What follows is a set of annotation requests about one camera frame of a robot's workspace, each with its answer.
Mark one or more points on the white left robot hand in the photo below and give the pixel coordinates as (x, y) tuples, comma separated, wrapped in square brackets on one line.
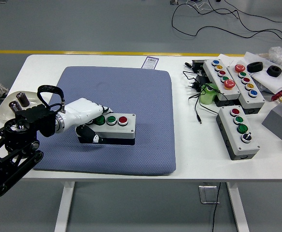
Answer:
[(82, 111)]

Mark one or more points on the grey four-button control box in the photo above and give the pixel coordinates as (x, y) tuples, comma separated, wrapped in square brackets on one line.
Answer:
[(121, 130), (230, 135)]

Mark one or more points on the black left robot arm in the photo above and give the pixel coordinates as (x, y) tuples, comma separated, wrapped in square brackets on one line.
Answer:
[(34, 116)]

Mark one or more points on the grey five-button control box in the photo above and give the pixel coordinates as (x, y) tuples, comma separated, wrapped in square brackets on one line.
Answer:
[(258, 101), (214, 76)]

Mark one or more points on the beige shallow tray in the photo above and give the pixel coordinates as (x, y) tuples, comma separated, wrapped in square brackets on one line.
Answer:
[(33, 96)]

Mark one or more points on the blue-grey textured mat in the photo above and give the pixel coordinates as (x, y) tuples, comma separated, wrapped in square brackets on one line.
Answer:
[(131, 84)]

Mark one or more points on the dark cylindrical capacitor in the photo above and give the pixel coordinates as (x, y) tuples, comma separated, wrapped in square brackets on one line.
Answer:
[(13, 106), (23, 100)]

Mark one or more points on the purple-edged white label card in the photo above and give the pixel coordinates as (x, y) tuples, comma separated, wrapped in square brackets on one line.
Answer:
[(150, 62)]

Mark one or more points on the white table leg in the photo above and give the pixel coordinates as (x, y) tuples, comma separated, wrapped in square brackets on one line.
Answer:
[(238, 207), (64, 207)]

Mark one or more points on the small black electronic module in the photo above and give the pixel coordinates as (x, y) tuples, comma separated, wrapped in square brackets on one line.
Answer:
[(198, 64)]

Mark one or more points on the light green cup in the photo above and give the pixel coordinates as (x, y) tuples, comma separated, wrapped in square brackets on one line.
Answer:
[(207, 97)]

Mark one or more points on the metal floor socket plate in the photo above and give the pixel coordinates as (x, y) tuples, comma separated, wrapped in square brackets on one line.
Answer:
[(204, 194)]

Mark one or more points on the white paper sheet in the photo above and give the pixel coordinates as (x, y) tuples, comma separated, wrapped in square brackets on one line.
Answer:
[(271, 81), (224, 58)]

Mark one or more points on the small red part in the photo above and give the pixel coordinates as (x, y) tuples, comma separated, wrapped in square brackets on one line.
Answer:
[(276, 96)]

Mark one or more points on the grey block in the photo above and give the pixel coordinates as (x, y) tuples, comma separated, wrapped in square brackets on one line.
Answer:
[(277, 123)]

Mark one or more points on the clear bubble wrap bag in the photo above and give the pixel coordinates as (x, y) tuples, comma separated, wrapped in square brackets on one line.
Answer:
[(279, 54)]

